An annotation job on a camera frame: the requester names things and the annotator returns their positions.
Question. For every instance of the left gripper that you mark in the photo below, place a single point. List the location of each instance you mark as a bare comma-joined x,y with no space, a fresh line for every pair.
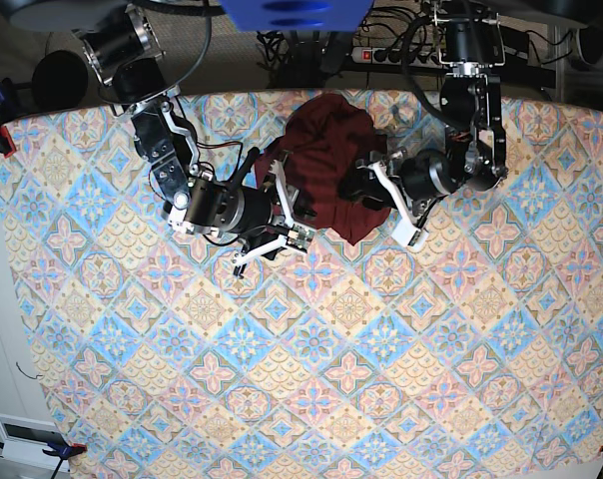
420,179

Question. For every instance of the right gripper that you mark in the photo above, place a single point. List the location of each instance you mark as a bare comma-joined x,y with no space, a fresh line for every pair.
261,209

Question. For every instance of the maroon long-sleeve t-shirt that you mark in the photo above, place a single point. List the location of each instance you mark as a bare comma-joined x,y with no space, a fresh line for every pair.
323,138

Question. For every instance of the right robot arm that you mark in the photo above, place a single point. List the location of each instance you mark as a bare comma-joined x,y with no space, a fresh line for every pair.
124,52

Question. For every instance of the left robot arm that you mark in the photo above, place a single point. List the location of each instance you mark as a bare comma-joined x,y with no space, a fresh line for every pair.
469,45

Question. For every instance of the white power strip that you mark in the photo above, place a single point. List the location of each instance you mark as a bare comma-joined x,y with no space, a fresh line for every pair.
368,58

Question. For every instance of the patterned colourful tablecloth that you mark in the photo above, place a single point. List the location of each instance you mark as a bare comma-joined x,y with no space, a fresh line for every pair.
480,356

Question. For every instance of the red black clamp left edge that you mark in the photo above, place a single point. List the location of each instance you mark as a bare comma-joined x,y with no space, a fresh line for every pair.
8,112

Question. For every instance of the orange black clamp bottom left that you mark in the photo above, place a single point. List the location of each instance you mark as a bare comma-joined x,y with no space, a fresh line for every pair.
62,451

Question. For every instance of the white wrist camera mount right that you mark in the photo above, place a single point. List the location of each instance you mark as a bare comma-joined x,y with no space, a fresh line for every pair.
281,219

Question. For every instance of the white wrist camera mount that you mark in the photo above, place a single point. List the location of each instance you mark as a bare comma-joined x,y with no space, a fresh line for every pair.
281,219
379,190

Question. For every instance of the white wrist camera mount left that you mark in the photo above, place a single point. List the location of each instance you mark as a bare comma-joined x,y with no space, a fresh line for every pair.
379,190

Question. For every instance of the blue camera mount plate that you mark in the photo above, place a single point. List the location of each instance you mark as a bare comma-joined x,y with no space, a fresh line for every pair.
302,15

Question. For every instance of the white wall socket box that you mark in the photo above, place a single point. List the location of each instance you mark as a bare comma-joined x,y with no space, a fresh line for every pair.
30,430

